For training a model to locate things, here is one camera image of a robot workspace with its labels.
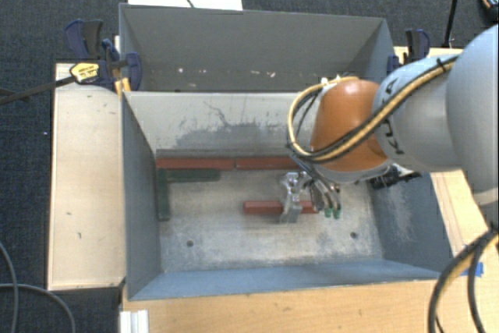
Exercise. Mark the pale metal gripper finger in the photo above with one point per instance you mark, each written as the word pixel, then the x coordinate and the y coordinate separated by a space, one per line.
pixel 293 187
pixel 291 213

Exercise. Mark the red-brown flat block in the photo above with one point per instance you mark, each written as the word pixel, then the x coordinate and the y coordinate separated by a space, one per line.
pixel 261 207
pixel 195 163
pixel 261 163

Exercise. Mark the grey metal bin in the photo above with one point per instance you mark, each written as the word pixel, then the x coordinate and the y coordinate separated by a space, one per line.
pixel 234 238

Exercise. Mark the dark green flat block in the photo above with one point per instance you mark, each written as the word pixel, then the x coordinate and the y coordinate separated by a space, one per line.
pixel 163 199

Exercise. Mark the pale wood board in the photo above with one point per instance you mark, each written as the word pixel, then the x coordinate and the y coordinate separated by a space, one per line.
pixel 87 187

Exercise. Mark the black cylinder on white bracket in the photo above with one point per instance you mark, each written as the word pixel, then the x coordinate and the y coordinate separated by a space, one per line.
pixel 390 179

